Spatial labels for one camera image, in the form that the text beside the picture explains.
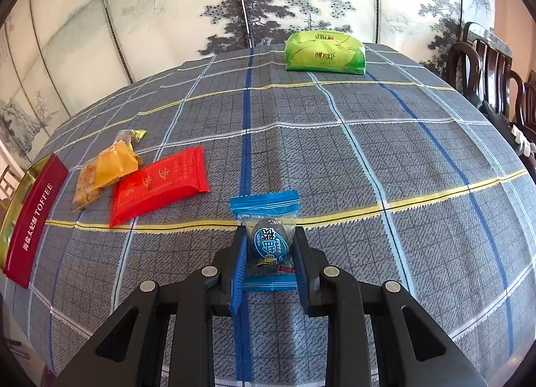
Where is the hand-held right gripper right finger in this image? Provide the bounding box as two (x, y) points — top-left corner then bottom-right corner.
(292, 225), (488, 387)

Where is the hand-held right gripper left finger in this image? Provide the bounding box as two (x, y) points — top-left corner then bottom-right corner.
(50, 225), (249, 387)

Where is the blue dark candy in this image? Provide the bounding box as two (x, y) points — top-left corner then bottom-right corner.
(229, 189), (300, 292)

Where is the red snack packet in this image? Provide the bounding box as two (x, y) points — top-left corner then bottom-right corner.
(109, 145), (211, 229)

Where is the red and gold tin box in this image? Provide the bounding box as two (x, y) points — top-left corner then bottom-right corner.
(0, 153), (70, 289)

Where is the grey plaid tablecloth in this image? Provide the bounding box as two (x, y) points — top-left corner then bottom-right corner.
(4, 42), (536, 387)

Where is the orange yellow snack packet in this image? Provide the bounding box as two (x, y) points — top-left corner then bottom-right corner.
(97, 141), (143, 187)

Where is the clear peanut crisp packet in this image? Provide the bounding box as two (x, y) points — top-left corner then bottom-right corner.
(72, 161), (105, 210)

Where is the small yellow wrapped candy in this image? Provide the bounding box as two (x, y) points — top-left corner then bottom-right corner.
(116, 129), (148, 148)

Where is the green tissue pack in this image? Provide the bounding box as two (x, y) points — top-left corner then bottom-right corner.
(285, 30), (366, 75)

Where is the light wooden chair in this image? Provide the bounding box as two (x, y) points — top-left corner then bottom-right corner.
(0, 163), (21, 201)

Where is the dark wooden chair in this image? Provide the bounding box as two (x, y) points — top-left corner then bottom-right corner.
(446, 21), (515, 120)
(509, 70), (536, 137)

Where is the painted folding screen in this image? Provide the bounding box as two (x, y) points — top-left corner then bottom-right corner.
(0, 0), (497, 162)

